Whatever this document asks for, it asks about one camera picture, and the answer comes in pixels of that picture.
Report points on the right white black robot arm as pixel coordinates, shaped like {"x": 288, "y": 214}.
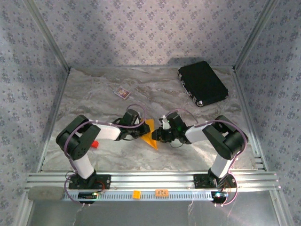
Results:
{"x": 195, "y": 134}

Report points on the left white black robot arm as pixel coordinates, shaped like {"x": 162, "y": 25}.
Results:
{"x": 82, "y": 164}

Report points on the orange square sticker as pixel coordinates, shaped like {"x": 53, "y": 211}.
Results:
{"x": 137, "y": 194}

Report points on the small red object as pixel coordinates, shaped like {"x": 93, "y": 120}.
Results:
{"x": 95, "y": 144}

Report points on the small picture card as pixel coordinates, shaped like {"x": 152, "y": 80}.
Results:
{"x": 122, "y": 92}

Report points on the orange printed label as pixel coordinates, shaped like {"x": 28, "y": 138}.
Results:
{"x": 161, "y": 192}

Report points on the black hard case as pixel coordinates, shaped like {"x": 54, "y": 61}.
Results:
{"x": 203, "y": 82}

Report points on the grey foam block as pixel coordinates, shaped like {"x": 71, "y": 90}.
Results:
{"x": 45, "y": 193}

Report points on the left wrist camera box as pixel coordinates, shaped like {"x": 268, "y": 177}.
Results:
{"x": 130, "y": 117}

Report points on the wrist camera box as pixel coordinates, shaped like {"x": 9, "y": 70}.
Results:
{"x": 130, "y": 117}
{"x": 174, "y": 120}

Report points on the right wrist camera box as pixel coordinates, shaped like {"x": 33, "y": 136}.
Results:
{"x": 174, "y": 120}

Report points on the wide aluminium mounting rail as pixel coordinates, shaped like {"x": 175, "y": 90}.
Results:
{"x": 152, "y": 180}

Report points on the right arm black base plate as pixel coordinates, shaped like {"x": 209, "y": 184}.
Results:
{"x": 202, "y": 181}

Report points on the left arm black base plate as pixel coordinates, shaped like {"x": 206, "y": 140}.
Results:
{"x": 105, "y": 181}

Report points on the aluminium frame post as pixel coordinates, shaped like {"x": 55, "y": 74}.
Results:
{"x": 254, "y": 35}
{"x": 49, "y": 35}

